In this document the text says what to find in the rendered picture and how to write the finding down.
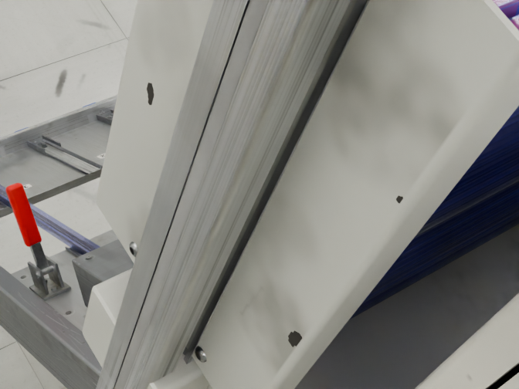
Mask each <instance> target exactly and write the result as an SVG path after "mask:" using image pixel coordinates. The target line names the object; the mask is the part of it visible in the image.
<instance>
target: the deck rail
mask: <svg viewBox="0 0 519 389"><path fill-rule="evenodd" d="M0 326H2V327H3V328H4V329H5V330H6V331H7V332H8V333H9V334H10V335H11V336H12V337H13V338H14V339H15V340H17V341H18V342H19V343H20V344H21V345H22V346H23V347H24V348H25V349H26V350H27V351H28V352H29V353H30V354H31V355H33V356H34V358H36V359H37V360H38V362H40V363H41V365H43V366H44V367H45V368H46V369H47V370H48V371H49V372H50V373H51V374H52V375H53V376H54V377H55V378H56V379H57V380H58V381H60V382H61V383H62V384H63V385H64V386H65V387H66V388H67V389H96V387H97V383H98V380H99V377H100V373H101V370H102V367H101V366H100V363H99V362H98V360H97V358H96V357H95V355H94V353H93V351H92V350H91V349H90V346H89V344H88V343H87V341H86V340H85V338H84V336H83V332H82V331H81V330H79V329H78V328H77V327H76V326H74V325H73V324H72V323H71V322H70V321H69V320H67V319H66V318H65V317H64V316H62V315H61V314H60V313H58V312H57V311H56V310H54V309H53V308H52V307H51V306H50V305H49V304H48V303H46V302H45V301H44V300H42V299H41V298H40V297H38V296H37V295H36V294H35V293H34V292H33V291H32V290H30V289H29V288H28V287H26V286H25V285H24V284H22V283H21V282H20V281H18V280H17V278H15V277H14V276H13V275H12V274H10V273H9V272H8V271H6V270H5V269H4V268H2V267H1V266H0Z"/></svg>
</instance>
